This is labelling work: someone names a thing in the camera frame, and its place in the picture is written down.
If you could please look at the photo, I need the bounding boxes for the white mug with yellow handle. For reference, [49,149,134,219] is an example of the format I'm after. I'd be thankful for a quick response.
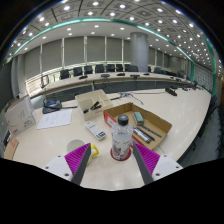
[65,139,100,166]

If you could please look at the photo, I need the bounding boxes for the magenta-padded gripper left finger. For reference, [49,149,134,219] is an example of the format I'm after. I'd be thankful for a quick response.
[44,142,93,186]

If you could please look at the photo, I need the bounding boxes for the clear black-capped water bottle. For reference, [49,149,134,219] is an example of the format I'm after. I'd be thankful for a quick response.
[110,114,134,162]

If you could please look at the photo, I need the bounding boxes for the teal grey block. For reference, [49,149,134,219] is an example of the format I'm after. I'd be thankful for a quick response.
[133,111,145,126]

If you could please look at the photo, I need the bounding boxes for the round ceiling lights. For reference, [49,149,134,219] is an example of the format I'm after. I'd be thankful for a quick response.
[13,0,222,68]

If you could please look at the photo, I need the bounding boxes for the flat brown cardboard sheet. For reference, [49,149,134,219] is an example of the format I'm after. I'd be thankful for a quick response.
[3,137,20,161]

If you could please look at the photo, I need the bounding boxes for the black tool in beige box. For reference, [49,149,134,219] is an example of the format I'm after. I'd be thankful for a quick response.
[83,100,103,115]

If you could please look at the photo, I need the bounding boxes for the small beige open box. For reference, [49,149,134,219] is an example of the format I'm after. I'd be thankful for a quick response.
[74,88,114,121]

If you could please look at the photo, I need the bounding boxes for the black desk phone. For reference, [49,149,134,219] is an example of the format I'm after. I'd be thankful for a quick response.
[42,97,63,115]

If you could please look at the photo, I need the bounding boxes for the white paper sheet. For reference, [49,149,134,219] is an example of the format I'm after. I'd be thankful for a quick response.
[35,108,73,131]

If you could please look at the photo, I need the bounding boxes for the large white carton box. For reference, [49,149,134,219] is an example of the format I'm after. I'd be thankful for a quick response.
[4,95,37,137]

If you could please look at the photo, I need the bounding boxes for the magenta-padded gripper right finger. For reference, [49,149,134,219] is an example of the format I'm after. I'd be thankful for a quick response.
[132,142,184,186]

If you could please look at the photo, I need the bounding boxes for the row of black office chairs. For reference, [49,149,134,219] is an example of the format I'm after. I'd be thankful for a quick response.
[59,63,188,81]

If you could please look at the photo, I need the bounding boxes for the flat round red coaster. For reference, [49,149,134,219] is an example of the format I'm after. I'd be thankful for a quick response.
[109,148,133,163]

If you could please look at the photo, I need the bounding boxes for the white power strip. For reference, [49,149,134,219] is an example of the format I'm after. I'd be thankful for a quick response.
[85,120,107,141]

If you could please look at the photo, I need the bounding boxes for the long curved conference desk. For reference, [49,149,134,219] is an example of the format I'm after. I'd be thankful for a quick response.
[39,71,198,102]

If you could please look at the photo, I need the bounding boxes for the brown red-labelled cardboard box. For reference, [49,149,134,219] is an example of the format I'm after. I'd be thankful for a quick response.
[103,102,173,153]

